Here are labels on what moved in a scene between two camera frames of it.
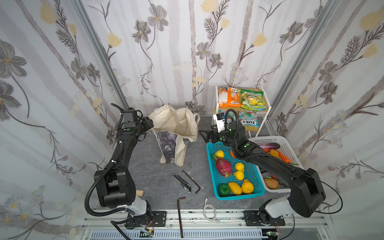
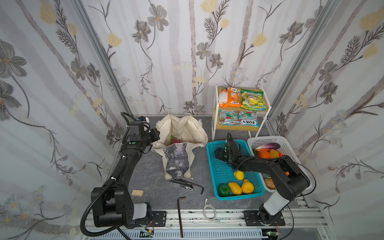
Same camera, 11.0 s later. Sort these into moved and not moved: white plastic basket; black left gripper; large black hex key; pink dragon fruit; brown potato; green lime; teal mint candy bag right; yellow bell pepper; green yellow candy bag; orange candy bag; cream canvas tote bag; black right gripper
Moved: pink dragon fruit; black right gripper; black left gripper; cream canvas tote bag
Not moved: green lime; white plastic basket; orange candy bag; large black hex key; green yellow candy bag; teal mint candy bag right; yellow bell pepper; brown potato
